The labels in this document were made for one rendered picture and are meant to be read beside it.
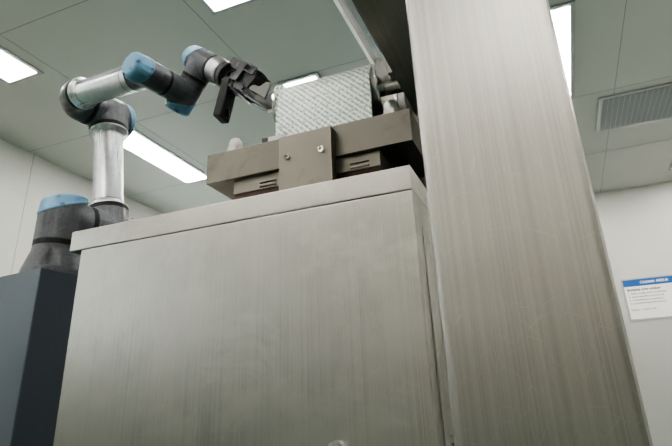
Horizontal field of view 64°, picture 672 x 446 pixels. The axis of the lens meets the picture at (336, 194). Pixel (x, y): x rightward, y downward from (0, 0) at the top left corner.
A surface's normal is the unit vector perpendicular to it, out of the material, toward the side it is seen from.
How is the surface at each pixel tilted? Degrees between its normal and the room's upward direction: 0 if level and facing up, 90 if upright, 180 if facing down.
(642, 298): 90
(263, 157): 90
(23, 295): 90
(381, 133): 90
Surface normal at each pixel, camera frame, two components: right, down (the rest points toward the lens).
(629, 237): -0.38, -0.33
